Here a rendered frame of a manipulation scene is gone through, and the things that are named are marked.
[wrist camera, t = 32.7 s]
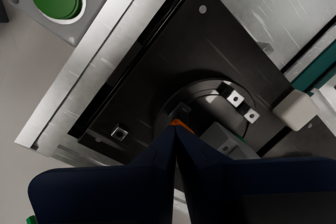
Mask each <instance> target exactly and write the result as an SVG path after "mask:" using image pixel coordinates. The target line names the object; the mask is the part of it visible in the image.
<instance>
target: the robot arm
mask: <svg viewBox="0 0 336 224"><path fill-rule="evenodd" d="M176 159H177V164H178V168H179V173H180V177H181V182H182V186H183V191H184V195H185V199H186V204H187V208H188V213H189V217H190V222H191V224H336V160H334V159H331V158H328V157H323V156H302V157H281V158H259V159H238V160H234V159H232V158H230V157H228V156H226V155H225V154H223V153H221V152H219V151H218V150H216V149H214V148H213V147H211V146H210V145H209V144H207V143H206V142H204V141H203V140H202V139H200V138H199V137H197V136H196V135H195V134H193V133H192V132H190V131H189V130H188V129H186V128H185V127H183V126H182V125H180V124H179V125H168V126H167V127H166V128H165V129H164V130H163V131H162V132H161V133H160V134H159V135H158V137H157V138H156V139H155V140H154V141H153V142H152V143H151V144H150V145H149V146H148V147H147V148H146V149H145V150H144V151H143V152H142V153H141V154H140V155H139V156H138V157H136V158H135V159H134V160H133V161H132V162H130V163H129V164H128V165H109V166H88V167H66V168H54V169H49V170H47V171H44V172H42V173H40V174H38V175H37V176H35V177H34V178H33V179H32V180H31V182H30V183H29V185H28V189H27V193H28V197H29V200H30V203H31V206H32V208H33V211H34V214H35V216H36V219H37V222H38V224H172V220H173V205H174V189H175V174H176Z"/></svg>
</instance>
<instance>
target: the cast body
mask: <svg viewBox="0 0 336 224"><path fill-rule="evenodd" d="M199 138H200V139H201V140H203V141H204V142H206V143H207V144H208V145H210V146H211V147H213V148H214V149H216V150H217V151H219V152H221V153H222V154H224V155H226V156H228V157H230V158H231V159H233V160H248V159H261V158H260V157H259V156H258V155H257V153H256V152H255V151H254V150H253V149H252V148H251V147H250V146H248V145H247V144H246V143H244V142H243V141H242V140H240V139H239V138H238V137H236V136H235V135H234V134H233V133H231V132H230V131H229V130H227V129H226V128H225V127H223V126H222V125H221V124H219V123H218V122H216V121H215V122H214V123H213V124H212V125H211V126H210V127H209V128H208V129H207V130H206V131H205V132H204V133H203V134H202V135H201V136H200V137H199Z"/></svg>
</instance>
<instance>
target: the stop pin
mask: <svg viewBox="0 0 336 224"><path fill-rule="evenodd" d="M256 43H257V44H258V45H259V46H260V48H261V49H262V50H263V51H264V52H265V54H266V55H267V56H269V55H270V54H271V53H272V52H273V51H274V49H273V48H272V46H271V45H270V44H269V43H265V42H258V41H256Z"/></svg>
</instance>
